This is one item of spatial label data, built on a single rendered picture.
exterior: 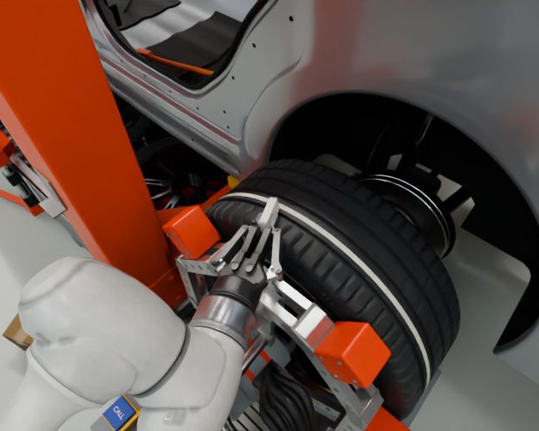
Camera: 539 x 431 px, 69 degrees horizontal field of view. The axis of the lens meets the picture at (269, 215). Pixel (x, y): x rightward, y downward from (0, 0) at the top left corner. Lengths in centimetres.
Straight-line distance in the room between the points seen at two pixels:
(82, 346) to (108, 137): 48
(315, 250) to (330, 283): 6
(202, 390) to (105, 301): 16
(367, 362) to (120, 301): 39
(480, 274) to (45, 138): 202
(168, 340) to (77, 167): 44
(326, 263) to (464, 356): 142
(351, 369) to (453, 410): 132
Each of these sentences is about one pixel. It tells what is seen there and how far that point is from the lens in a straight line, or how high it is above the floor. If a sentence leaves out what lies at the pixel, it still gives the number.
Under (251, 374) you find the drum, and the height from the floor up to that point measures 91.
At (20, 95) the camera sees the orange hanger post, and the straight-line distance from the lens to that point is 72.
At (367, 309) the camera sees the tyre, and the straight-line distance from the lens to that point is 71.
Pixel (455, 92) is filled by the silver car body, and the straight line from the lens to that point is 75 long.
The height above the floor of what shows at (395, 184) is 101.
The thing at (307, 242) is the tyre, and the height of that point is 118.
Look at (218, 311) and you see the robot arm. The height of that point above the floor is 125.
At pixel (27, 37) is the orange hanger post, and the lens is 70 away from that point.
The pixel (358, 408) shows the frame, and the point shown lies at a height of 99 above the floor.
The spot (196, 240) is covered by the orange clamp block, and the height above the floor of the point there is 109.
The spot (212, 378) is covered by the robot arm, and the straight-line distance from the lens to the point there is 51.
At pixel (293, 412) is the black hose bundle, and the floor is 104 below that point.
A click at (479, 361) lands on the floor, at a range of 207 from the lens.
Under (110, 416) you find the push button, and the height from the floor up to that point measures 48.
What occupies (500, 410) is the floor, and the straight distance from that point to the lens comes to 203.
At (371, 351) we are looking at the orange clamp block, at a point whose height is 114.
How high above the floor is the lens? 176
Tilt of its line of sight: 52 degrees down
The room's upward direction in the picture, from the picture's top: straight up
